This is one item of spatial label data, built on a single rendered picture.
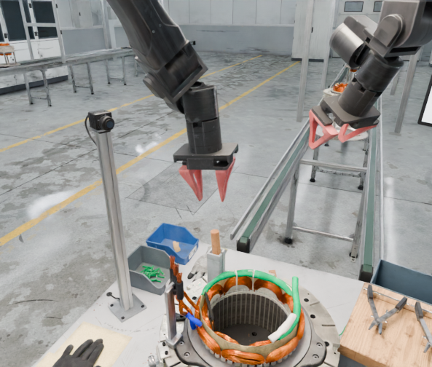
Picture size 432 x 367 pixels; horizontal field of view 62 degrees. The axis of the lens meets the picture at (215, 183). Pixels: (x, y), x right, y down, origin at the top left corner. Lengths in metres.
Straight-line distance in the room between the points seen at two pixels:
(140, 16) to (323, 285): 1.05
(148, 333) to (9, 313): 1.54
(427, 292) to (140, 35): 0.83
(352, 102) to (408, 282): 0.50
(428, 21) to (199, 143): 0.38
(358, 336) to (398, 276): 0.27
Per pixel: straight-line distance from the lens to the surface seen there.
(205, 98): 0.58
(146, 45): 0.51
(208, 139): 0.59
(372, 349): 0.76
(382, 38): 0.62
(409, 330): 0.82
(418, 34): 0.63
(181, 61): 0.56
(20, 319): 2.50
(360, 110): 0.69
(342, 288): 1.31
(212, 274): 0.74
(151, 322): 1.16
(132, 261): 1.32
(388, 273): 1.00
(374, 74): 0.65
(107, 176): 0.95
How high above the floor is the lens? 1.61
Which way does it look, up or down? 26 degrees down
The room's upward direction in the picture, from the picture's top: straight up
